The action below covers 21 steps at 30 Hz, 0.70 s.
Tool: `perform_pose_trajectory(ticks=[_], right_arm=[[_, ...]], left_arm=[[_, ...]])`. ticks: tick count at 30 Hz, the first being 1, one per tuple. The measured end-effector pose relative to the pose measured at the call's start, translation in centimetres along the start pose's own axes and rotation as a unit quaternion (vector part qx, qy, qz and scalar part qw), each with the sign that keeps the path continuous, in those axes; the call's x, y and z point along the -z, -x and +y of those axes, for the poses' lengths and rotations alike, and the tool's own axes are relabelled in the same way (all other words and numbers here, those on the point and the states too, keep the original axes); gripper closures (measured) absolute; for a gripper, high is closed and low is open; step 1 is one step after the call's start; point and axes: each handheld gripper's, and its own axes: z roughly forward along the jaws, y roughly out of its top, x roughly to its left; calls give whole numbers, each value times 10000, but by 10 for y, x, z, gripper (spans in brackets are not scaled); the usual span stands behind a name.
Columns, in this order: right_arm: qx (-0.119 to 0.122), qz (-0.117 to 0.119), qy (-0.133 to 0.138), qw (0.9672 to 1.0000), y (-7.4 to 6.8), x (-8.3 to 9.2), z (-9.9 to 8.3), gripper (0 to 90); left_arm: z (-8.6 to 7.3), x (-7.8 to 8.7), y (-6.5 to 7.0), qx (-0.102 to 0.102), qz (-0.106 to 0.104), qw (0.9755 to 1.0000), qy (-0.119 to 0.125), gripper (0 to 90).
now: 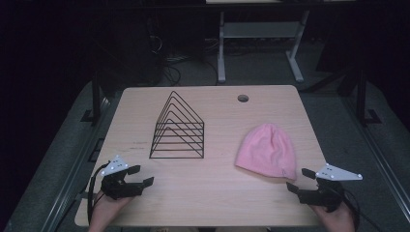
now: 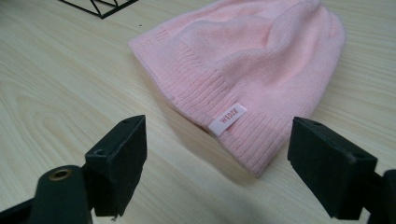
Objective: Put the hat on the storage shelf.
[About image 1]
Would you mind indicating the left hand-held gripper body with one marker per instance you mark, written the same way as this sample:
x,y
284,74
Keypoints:
x,y
121,188

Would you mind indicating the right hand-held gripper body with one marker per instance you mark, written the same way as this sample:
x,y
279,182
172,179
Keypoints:
x,y
322,196

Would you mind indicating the pink knit beanie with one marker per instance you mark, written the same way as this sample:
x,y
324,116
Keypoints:
x,y
267,151

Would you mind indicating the person's right hand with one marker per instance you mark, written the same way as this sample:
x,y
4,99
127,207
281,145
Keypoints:
x,y
336,220

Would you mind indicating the person's left hand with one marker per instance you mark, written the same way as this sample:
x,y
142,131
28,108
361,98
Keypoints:
x,y
103,211

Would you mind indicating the black metal stand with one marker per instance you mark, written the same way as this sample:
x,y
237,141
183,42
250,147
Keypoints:
x,y
361,96
95,96

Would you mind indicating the white metal desk frame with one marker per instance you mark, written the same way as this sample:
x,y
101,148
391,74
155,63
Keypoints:
x,y
261,29

